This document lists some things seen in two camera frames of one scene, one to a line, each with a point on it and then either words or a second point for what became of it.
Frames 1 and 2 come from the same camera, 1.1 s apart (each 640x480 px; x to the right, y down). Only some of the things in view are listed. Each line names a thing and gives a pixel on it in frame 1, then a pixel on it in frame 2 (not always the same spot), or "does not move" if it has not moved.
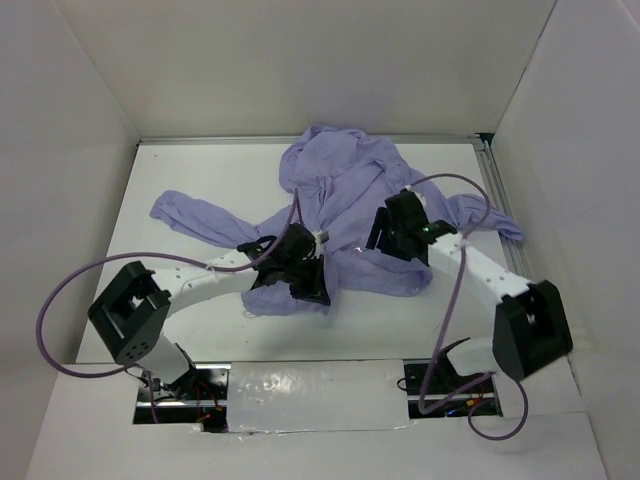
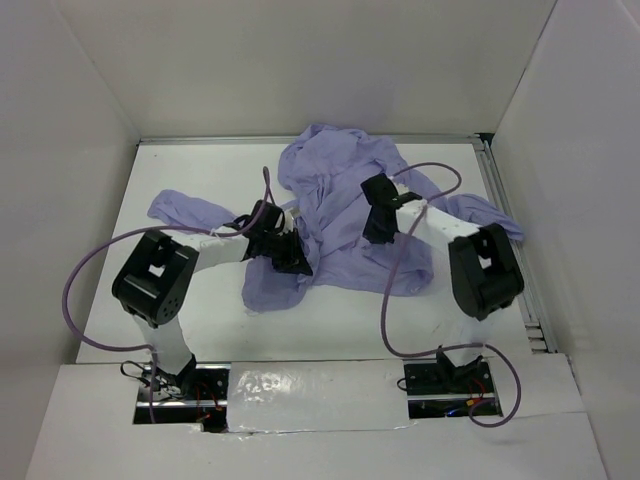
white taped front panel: (321, 395) does not move
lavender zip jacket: (350, 204) does not move
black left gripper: (314, 290) -> (294, 260)
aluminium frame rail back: (443, 137) does not move
